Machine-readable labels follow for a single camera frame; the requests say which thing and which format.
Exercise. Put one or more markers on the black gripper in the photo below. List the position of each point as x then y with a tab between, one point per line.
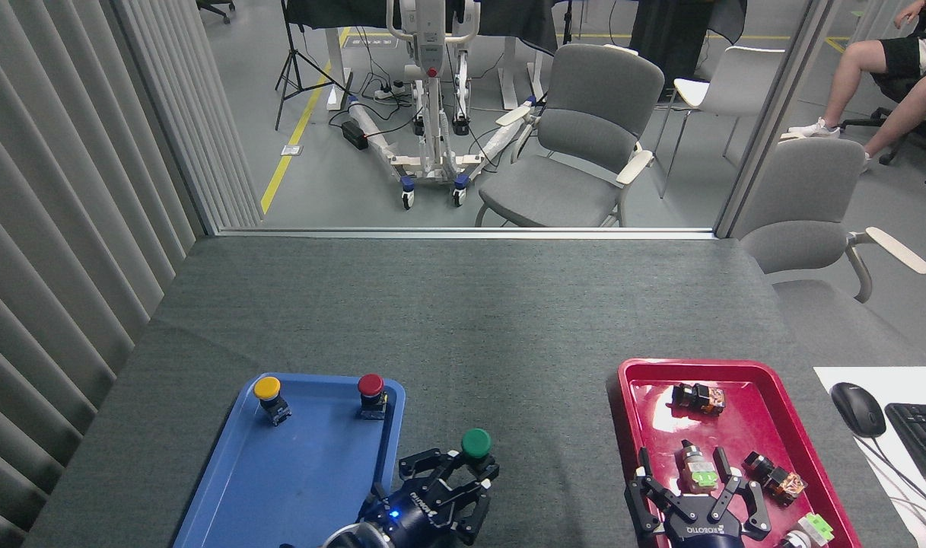
702	527
417	511

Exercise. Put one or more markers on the green push button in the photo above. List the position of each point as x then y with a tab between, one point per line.
475	443

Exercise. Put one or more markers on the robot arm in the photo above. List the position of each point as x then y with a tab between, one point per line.
352	539

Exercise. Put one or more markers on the red push button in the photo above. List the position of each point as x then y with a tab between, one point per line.
371	394

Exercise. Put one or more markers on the yellow push button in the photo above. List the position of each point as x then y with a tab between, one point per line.
269	396

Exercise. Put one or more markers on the red plastic tray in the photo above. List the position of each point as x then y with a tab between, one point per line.
744	426

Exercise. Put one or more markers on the blue plastic tray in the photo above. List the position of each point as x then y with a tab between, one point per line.
295	479

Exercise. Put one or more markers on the black computer mouse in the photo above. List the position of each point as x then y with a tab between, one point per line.
857	409

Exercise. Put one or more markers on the white desk pad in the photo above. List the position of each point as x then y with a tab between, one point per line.
900	498

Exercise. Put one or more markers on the black keyboard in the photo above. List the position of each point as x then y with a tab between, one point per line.
923	438

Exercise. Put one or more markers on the grey armchair with long armrest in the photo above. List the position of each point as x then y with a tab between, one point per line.
797	205

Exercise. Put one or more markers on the black power adapter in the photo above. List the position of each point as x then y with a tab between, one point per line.
354	134

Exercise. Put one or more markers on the grey armchair with full seat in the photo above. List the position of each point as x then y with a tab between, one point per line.
577	137

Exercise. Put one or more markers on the white stand on wheels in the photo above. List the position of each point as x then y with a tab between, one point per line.
431	91

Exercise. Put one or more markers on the white power strip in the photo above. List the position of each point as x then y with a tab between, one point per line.
389	91

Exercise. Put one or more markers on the white plastic chair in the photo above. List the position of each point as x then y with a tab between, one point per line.
736	84

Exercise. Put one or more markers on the black swivel chair base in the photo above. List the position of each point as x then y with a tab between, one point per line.
911	133

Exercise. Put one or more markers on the black tripod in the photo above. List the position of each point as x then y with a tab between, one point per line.
295	61

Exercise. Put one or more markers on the person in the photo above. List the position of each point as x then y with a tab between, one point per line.
889	68

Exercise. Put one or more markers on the black office chair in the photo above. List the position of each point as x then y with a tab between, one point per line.
217	6

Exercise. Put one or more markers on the silver knob switch green block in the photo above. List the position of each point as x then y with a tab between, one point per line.
697	470

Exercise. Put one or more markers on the black switch with orange block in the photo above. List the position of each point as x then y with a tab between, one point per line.
774	478
698	398

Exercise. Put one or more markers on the white switch with green block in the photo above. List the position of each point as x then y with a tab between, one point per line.
811	529

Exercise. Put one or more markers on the silver post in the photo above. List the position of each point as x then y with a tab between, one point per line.
774	114

